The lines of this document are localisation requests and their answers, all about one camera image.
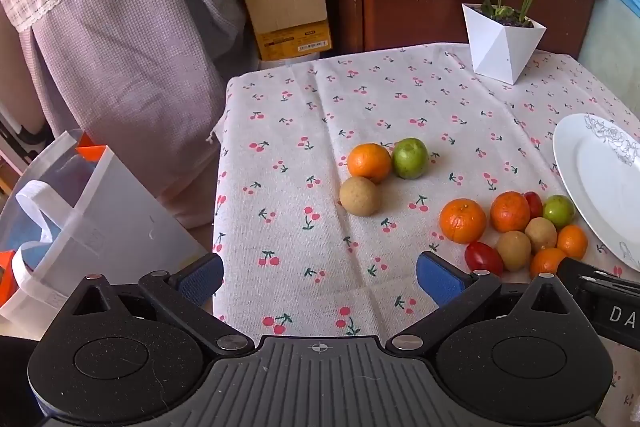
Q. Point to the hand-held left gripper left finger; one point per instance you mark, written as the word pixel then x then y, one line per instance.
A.
pixel 202 278

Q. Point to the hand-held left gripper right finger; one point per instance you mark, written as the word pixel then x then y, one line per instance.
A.
pixel 440 275

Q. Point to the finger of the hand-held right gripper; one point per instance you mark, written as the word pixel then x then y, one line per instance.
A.
pixel 575 271

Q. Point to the orange mandarin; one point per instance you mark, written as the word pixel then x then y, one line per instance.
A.
pixel 510 211
pixel 546 263
pixel 370 162
pixel 573 241
pixel 462 220

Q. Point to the red cherry tomato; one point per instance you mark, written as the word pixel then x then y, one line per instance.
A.
pixel 483 258
pixel 535 206

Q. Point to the white plate with line drawing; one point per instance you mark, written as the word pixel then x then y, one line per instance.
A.
pixel 600 177

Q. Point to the green round fruit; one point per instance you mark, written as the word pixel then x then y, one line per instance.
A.
pixel 410 157
pixel 559 210

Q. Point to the orange plastic object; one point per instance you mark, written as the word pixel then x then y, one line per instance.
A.
pixel 6 277
pixel 91 149

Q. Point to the cherry print tablecloth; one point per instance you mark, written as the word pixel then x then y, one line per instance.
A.
pixel 300 132

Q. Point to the lilac checked cloth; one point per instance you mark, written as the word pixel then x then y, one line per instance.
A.
pixel 135 72

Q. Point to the open cardboard box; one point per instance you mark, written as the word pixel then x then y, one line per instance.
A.
pixel 285 12

